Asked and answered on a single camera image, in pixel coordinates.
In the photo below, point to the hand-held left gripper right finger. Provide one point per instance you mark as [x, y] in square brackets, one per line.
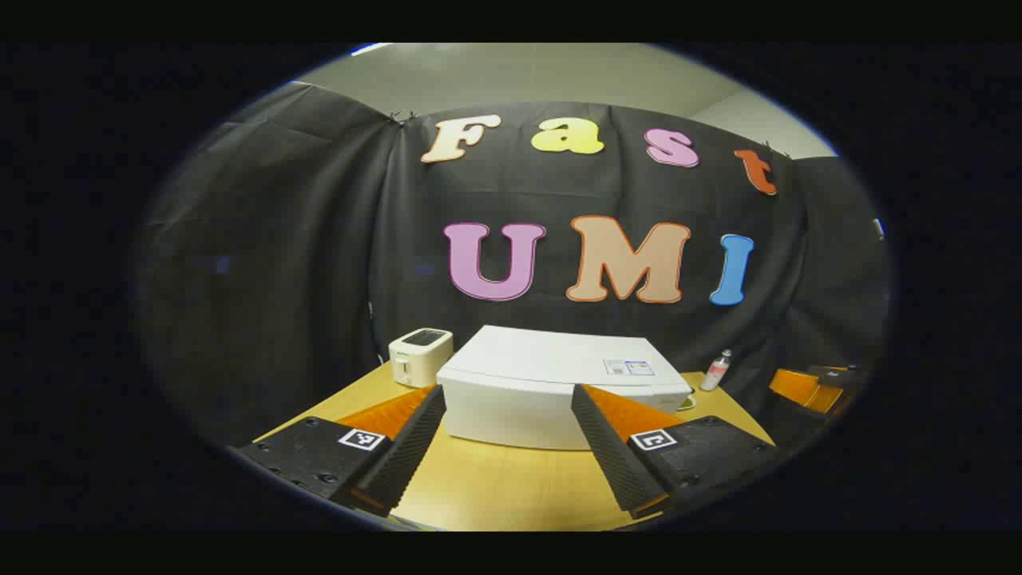
[611, 455]

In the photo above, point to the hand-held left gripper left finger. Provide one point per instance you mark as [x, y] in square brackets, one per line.
[403, 459]

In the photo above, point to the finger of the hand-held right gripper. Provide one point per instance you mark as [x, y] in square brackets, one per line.
[793, 386]
[825, 399]

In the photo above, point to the white microwave oven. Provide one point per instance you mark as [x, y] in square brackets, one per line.
[527, 367]

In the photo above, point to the clear bottle with pink label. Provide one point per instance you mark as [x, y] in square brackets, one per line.
[716, 372]

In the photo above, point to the white divided dish of beans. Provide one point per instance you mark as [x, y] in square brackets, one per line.
[688, 402]

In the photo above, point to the white toaster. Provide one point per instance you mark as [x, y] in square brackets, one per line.
[419, 358]

